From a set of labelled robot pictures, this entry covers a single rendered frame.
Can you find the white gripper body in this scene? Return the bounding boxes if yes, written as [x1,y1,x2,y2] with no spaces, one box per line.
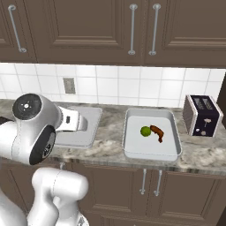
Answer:
[76,115,89,132]

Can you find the green lime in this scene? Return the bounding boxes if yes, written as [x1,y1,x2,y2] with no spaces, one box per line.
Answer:
[139,125,153,138]

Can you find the brown chicken drumstick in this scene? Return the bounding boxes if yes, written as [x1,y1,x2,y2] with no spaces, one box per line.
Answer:
[149,124,165,144]

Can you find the brown base cupboard door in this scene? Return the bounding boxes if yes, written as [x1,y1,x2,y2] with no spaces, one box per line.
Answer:
[69,162,154,226]
[0,160,73,217]
[146,169,226,226]

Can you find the black and white toaster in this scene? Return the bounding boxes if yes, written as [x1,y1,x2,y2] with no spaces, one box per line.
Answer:
[182,94,224,138]

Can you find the brown tall cupboard side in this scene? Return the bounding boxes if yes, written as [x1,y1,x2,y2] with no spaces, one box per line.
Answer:
[216,80,226,129]

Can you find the grey wall outlet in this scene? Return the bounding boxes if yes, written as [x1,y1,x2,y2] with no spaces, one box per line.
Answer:
[62,77,77,95]

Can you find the brown wall cupboard door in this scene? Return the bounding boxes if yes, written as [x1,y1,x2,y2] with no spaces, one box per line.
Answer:
[22,0,147,67]
[142,0,226,70]
[0,0,38,64]

